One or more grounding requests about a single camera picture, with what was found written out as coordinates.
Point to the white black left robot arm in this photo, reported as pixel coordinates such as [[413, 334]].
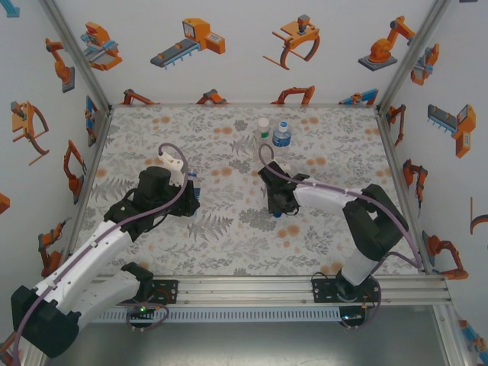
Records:
[[87, 255]]

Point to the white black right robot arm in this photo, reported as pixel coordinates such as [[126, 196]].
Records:
[[324, 198]]

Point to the clear bottle with green label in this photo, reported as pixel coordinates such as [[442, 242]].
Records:
[[263, 134]]

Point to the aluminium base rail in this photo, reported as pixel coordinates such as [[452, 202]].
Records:
[[244, 289]]

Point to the aluminium side frame rail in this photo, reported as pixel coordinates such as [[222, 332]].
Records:
[[398, 171], [90, 171]]

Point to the aluminium frame post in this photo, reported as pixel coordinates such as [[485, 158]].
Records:
[[451, 339], [78, 57], [32, 360], [408, 57]]

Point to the aluminium rear frame rail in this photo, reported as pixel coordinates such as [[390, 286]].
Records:
[[244, 105]]

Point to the clear bottle with blue label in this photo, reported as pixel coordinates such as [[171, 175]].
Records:
[[281, 139]]

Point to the small circuit board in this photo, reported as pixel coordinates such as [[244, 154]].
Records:
[[141, 310], [350, 316]]

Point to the floral table mat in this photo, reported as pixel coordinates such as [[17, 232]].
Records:
[[228, 248]]

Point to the clear bottle with narrow label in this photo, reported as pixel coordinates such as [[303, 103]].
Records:
[[196, 188]]

